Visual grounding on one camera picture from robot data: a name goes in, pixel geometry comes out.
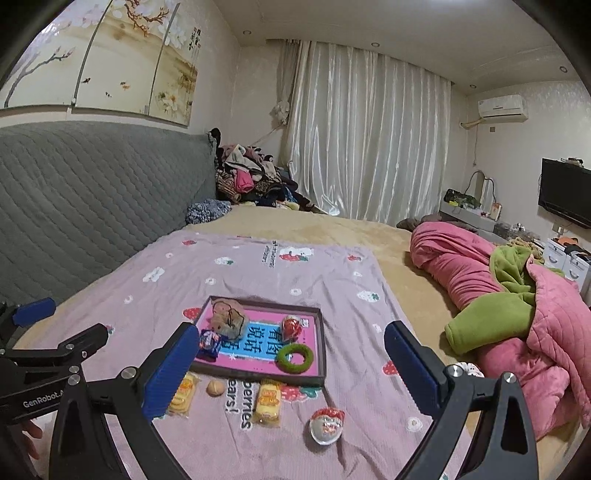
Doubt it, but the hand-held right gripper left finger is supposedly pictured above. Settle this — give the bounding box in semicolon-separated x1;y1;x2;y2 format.
48;322;201;480

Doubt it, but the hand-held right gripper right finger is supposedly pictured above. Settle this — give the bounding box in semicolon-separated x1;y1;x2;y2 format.
384;320;540;480

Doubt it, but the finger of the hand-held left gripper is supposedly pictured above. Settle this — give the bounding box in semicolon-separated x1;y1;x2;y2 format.
7;323;110;370
0;298;57;352

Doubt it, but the yellow cake packet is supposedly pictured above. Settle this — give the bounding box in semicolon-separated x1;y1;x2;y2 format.
252;378;283;428
167;371;199;416

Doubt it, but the blue snack packet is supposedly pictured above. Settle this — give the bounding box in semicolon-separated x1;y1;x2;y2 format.
198;329;223;361

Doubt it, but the clear egg capsule white toy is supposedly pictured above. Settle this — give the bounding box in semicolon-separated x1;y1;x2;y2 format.
308;407;345;446

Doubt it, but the green fuzzy ring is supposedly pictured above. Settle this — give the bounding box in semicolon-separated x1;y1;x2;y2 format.
277;342;314;372

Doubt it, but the shallow grey box tray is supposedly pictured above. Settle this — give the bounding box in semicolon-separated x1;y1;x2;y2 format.
189;295;328;387

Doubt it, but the clear egg capsule red filling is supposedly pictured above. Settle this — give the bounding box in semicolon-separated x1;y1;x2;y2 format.
283;315;306;343

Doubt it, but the person's left hand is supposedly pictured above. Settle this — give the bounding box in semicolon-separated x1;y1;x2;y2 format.
8;418;44;460

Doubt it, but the green fleece blanket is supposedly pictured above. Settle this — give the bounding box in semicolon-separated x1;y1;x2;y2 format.
444;244;566;355

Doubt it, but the pink quilt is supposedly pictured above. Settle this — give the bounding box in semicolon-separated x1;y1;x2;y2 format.
409;222;591;439

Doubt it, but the grey quilted headboard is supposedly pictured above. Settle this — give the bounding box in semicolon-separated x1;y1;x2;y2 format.
0;121;218;305

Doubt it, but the beige bed sheet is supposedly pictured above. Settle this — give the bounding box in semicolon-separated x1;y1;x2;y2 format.
14;205;591;480

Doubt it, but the printed pink blanket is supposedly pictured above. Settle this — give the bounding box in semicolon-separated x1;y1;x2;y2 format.
14;231;467;480

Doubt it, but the grey desk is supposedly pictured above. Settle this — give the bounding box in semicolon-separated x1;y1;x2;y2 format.
438;209;513;243

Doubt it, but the dark floral cloth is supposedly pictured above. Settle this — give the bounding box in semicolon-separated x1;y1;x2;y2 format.
185;198;232;225

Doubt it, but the black bag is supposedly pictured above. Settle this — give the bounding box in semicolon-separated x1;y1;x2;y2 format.
444;188;478;208

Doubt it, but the white drawer cabinet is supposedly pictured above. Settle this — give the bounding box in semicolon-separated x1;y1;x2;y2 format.
544;237;591;296

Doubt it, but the pile of clothes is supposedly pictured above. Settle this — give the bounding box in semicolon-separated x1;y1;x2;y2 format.
208;128;319;213

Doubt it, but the black television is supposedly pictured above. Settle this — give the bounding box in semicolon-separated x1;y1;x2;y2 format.
538;158;591;229

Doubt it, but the white curtain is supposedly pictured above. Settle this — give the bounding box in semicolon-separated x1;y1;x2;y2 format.
278;39;453;227

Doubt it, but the white air conditioner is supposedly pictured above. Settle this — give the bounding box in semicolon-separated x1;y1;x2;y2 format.
475;95;528;123

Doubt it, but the floral wall painting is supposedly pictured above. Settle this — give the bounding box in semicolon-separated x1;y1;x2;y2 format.
0;0;201;127

